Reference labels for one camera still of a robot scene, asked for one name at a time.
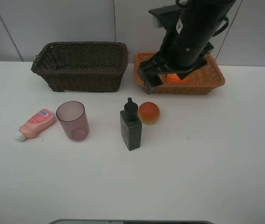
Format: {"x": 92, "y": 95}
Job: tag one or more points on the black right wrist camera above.
{"x": 165, "y": 17}

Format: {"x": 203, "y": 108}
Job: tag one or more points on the pink lotion bottle white cap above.
{"x": 39, "y": 122}

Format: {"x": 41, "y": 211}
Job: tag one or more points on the dark brown wicker basket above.
{"x": 82, "y": 66}

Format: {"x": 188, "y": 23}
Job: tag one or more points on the dark green dropper bottle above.
{"x": 131, "y": 126}

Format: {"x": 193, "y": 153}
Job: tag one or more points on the translucent pink plastic cup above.
{"x": 73, "y": 119}

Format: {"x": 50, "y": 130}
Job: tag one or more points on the orange wicker basket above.
{"x": 201, "y": 81}

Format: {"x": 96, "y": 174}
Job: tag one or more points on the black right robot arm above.
{"x": 189, "y": 27}

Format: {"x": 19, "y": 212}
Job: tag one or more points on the red yellow peach fruit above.
{"x": 148, "y": 113}

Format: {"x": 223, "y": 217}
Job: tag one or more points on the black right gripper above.
{"x": 182, "y": 62}

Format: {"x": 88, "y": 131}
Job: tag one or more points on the orange tangerine fruit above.
{"x": 173, "y": 78}

